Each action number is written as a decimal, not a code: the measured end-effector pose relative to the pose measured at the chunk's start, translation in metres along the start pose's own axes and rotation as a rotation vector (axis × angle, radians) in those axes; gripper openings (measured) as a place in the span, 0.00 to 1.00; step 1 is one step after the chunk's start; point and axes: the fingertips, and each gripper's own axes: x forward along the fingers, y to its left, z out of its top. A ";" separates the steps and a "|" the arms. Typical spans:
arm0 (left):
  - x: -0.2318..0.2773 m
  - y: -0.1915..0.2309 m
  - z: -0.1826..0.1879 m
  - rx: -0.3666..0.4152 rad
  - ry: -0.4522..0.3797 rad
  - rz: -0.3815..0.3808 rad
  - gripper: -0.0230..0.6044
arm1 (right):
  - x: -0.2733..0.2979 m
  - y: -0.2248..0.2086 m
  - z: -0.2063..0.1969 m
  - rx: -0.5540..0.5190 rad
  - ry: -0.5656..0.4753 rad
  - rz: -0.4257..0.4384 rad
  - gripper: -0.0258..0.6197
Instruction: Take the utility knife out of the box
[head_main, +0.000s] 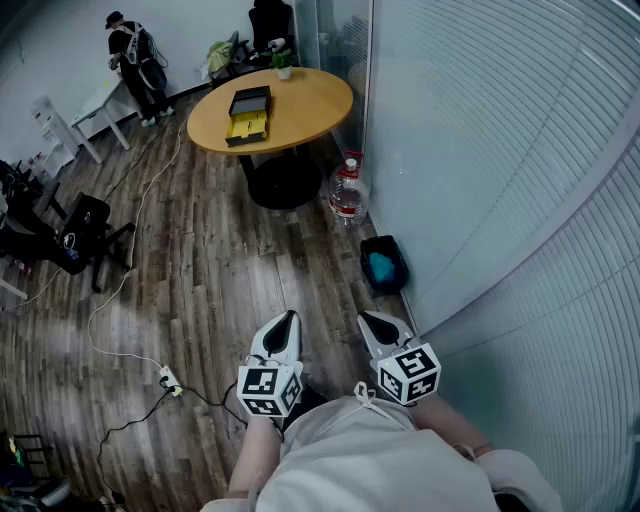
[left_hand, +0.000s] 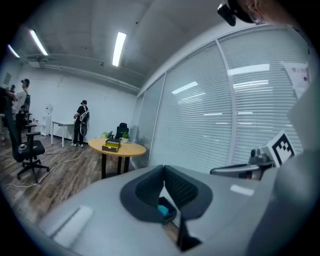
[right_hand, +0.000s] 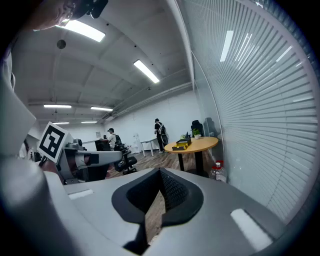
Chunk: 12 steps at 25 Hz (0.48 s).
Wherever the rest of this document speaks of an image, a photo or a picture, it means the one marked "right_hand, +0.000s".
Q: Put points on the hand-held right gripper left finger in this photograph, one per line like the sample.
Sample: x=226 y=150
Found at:
x=100 y=205

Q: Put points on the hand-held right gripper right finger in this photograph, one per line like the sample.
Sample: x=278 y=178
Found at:
x=217 y=205

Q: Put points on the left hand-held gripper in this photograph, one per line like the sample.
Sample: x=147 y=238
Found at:
x=51 y=142

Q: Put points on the black and yellow toolbox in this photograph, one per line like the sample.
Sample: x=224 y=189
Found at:
x=182 y=144

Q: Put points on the person's left forearm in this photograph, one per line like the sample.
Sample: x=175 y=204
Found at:
x=51 y=171

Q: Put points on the black monitor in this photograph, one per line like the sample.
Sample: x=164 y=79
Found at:
x=102 y=145

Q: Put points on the black office chair with logo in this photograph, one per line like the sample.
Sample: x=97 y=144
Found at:
x=126 y=161

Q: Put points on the white water dispenser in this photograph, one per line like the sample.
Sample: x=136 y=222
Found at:
x=136 y=142

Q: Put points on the clear water bottle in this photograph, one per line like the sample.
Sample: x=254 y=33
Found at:
x=218 y=172

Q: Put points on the white desk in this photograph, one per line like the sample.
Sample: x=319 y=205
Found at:
x=150 y=142

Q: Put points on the round wooden table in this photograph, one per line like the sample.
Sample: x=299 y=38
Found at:
x=200 y=145

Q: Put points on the potted green plant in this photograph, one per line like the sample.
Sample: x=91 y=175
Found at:
x=196 y=133

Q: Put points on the black high-back office chair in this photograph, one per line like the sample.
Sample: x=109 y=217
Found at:
x=197 y=127

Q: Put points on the person's white shirt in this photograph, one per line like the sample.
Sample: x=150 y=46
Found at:
x=15 y=120

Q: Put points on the white window blinds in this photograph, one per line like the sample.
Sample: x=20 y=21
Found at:
x=262 y=112

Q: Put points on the round dark ceiling fixture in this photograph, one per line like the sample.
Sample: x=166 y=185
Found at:
x=61 y=44

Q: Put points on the group of ceiling light panels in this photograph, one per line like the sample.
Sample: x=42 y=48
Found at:
x=82 y=30

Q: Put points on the person's head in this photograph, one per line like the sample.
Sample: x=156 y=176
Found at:
x=52 y=12

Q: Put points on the black head camera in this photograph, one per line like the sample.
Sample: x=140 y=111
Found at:
x=97 y=7

